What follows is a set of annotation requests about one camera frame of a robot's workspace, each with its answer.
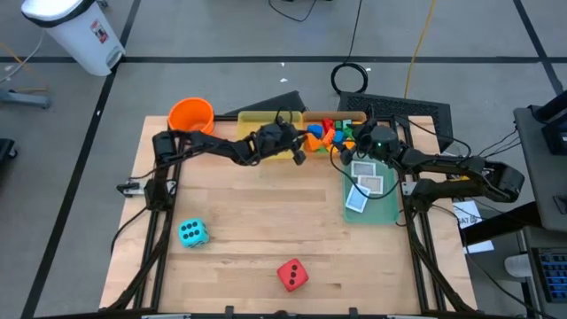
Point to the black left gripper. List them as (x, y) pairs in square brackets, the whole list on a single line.
[(274, 139)]

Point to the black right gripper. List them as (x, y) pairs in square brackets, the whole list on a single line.
[(381, 150)]

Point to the orange toy block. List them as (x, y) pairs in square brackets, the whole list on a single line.
[(313, 142), (328, 138)]

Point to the long green toy block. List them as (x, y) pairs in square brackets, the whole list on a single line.
[(323, 150)]

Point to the blue block with round stud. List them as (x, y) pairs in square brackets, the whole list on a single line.
[(339, 137)]

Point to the large green toy block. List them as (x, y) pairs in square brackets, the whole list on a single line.
[(347, 129)]

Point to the red foam die black dots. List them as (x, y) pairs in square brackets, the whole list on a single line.
[(283, 283)]

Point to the turquoise foam die black dots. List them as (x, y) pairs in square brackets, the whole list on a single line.
[(186, 241)]

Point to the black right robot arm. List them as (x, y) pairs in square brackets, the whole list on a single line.
[(447, 166)]

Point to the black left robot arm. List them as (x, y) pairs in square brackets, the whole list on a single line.
[(221, 148)]

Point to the grey patterned card deck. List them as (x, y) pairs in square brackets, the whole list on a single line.
[(363, 168), (371, 184)]

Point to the red toy block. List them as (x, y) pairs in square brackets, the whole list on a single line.
[(328, 125)]

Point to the black flat floor panel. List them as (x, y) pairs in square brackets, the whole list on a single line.
[(279, 106)]

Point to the black perforated floor panel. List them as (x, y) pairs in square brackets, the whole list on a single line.
[(398, 106)]

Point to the yellow plastic tray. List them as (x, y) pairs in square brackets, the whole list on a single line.
[(248, 133)]

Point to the teal translucent plastic tray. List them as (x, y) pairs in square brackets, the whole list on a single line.
[(385, 212)]

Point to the white printed paper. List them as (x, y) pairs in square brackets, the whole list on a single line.
[(463, 210)]

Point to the orange jack-o'-lantern bucket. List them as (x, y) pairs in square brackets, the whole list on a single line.
[(190, 116)]

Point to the white paper sheet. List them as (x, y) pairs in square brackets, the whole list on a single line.
[(480, 246)]

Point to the black desk leg bar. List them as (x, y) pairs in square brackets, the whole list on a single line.
[(500, 223)]

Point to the grey desk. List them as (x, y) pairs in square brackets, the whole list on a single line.
[(538, 186)]

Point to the black desk equipment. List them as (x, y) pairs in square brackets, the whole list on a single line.
[(556, 137)]

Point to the black keyboard blue keys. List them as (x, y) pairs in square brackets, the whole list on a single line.
[(553, 274)]

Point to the white trash can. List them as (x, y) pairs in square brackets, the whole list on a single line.
[(75, 40)]

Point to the grey floor stand base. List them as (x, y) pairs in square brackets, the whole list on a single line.
[(26, 98)]

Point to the black floor object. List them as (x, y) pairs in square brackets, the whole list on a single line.
[(6, 150)]

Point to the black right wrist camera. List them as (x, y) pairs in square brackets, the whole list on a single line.
[(347, 157)]

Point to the black table frame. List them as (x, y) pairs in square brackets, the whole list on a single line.
[(226, 118)]

